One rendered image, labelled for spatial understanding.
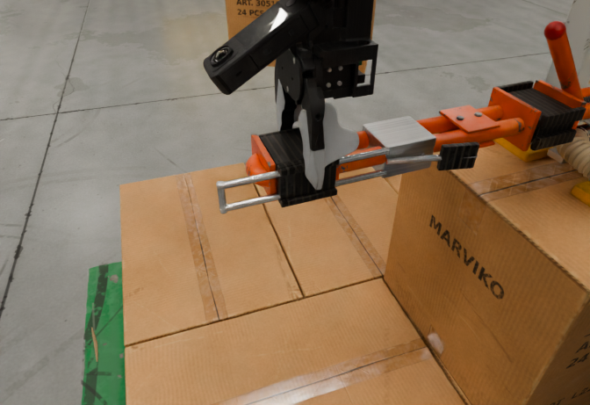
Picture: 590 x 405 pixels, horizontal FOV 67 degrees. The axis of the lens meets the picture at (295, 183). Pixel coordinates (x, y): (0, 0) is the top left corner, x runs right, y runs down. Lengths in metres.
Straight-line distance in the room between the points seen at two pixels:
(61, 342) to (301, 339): 1.05
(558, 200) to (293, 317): 0.57
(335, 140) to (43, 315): 1.62
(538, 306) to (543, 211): 0.14
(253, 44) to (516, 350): 0.59
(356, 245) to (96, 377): 0.97
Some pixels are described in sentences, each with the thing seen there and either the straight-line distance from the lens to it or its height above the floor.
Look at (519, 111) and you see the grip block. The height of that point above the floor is 1.09.
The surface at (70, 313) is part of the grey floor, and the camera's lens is 1.90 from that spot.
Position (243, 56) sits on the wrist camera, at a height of 1.21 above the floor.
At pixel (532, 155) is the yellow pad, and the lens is 0.84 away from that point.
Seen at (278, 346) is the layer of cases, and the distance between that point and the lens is 0.98.
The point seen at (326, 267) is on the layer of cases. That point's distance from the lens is 1.12.
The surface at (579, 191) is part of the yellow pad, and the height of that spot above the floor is 0.96.
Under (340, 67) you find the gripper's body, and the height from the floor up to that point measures 1.19.
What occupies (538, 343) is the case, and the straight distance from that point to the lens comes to 0.74.
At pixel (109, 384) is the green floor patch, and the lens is 1.67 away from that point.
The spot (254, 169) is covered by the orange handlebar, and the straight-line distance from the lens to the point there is 0.49.
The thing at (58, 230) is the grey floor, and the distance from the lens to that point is 2.29.
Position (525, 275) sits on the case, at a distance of 0.71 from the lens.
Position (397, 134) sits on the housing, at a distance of 0.55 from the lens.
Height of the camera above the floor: 1.36
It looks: 36 degrees down
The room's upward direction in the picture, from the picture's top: straight up
